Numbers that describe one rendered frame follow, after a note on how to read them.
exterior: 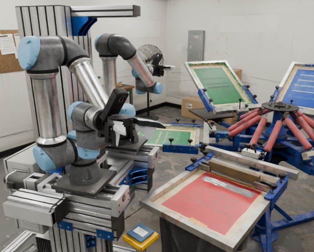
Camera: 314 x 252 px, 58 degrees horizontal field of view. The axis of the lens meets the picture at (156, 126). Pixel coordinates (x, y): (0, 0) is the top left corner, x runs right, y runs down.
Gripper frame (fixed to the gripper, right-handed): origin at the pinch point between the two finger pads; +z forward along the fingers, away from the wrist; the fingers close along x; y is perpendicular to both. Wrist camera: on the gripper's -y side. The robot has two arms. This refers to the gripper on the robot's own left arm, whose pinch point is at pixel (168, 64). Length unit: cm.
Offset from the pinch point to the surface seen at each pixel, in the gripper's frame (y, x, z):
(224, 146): 72, 35, 51
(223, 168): 56, 66, -10
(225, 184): 63, 72, -16
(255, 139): 50, 65, 40
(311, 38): -10, -6, 402
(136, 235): 63, 64, -89
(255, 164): 57, 78, 15
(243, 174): 53, 80, -10
